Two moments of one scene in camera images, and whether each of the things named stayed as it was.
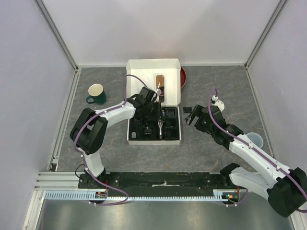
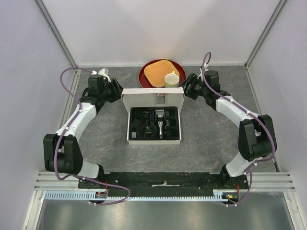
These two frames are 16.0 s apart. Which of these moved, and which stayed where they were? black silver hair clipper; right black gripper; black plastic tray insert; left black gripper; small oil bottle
Moved: right black gripper; left black gripper
Stayed: black plastic tray insert; small oil bottle; black silver hair clipper
